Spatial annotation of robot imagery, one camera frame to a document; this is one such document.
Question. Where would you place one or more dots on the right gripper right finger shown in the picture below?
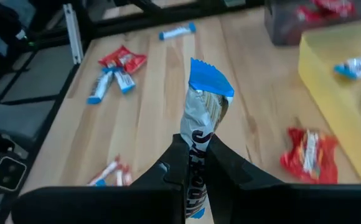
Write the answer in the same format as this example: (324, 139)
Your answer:
(230, 180)

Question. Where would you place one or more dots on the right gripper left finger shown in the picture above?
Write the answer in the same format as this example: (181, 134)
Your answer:
(168, 174)

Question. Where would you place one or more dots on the white red candy roll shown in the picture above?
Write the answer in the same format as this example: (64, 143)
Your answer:
(105, 171)
(127, 178)
(119, 179)

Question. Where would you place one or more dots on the red candy pack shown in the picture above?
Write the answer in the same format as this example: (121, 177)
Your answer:
(107, 62)
(336, 7)
(305, 12)
(308, 155)
(130, 60)

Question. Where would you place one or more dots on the yellow plastic bin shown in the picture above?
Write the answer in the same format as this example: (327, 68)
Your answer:
(333, 109)

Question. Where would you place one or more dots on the dark grey plastic bin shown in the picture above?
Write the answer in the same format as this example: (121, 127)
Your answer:
(280, 31)

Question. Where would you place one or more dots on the silver aluminium bar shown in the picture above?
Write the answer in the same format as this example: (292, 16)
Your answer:
(73, 32)

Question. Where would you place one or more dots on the dark floor equipment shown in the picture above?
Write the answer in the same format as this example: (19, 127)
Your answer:
(0, 31)

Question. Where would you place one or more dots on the small black camera box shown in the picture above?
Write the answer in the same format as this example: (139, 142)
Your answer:
(7, 172)

